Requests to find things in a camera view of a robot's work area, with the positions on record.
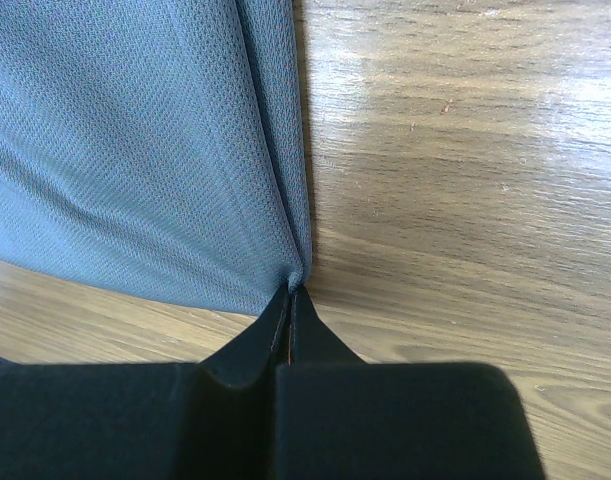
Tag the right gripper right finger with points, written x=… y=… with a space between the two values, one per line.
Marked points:
x=339 y=417

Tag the grey t shirt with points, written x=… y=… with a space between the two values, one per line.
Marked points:
x=155 y=148

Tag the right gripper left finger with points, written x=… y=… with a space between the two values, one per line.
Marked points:
x=146 y=421

